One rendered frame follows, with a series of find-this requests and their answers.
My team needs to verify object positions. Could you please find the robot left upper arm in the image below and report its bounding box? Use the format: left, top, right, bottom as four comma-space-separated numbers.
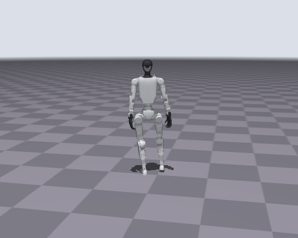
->
131, 78, 139, 102

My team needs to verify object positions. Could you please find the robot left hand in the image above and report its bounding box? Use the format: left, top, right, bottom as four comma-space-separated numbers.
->
128, 114, 135, 130

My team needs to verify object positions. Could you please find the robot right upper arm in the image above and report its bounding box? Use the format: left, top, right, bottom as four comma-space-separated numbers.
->
156, 77, 167, 100

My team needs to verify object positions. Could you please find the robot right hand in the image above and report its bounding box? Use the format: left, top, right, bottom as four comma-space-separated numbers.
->
165, 112, 172, 128

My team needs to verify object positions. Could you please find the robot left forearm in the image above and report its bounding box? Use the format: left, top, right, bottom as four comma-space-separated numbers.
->
128, 96, 135, 117

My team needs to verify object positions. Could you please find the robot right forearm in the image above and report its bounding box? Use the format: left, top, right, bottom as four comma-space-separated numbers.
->
163, 95, 171, 115

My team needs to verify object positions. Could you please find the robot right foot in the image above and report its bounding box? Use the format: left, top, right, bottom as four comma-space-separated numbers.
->
159, 164, 165, 170

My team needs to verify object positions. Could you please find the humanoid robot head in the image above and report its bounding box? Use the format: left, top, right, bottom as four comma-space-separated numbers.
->
142, 59, 153, 78

